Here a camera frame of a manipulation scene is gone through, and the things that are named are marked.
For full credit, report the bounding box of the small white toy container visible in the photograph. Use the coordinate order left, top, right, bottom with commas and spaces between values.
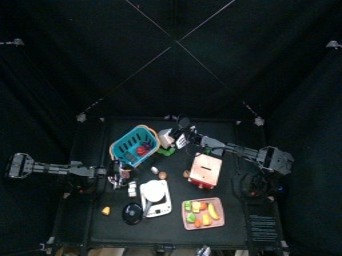
127, 180, 139, 198

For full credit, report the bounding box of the thin white cord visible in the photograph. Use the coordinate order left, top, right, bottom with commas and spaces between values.
124, 0, 262, 118
82, 0, 236, 116

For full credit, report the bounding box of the black panel with white text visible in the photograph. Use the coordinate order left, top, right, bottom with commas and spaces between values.
247, 213, 279, 239

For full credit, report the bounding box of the white round plate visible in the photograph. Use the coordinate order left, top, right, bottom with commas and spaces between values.
142, 180, 167, 203

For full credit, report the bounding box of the black handled toy cleaver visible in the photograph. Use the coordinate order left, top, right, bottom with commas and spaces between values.
175, 133, 191, 150

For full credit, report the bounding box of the black toy frying pan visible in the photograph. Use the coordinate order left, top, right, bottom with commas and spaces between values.
120, 199, 155, 226

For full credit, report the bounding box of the yellow toy banana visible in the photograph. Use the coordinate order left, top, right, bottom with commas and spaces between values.
207, 202, 222, 221

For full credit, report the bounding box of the teal basket with orange rim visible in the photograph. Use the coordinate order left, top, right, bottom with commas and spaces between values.
108, 124, 162, 169

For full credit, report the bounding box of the green toy leaf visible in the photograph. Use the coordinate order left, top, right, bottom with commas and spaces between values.
156, 146, 178, 158

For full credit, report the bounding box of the pink food tray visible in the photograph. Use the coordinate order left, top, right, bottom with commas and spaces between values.
180, 196, 226, 232

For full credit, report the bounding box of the copper pink toy toaster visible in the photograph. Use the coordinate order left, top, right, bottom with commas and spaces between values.
187, 152, 224, 190

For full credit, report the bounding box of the white toy kitchen scale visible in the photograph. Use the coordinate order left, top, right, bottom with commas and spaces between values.
139, 179, 174, 219

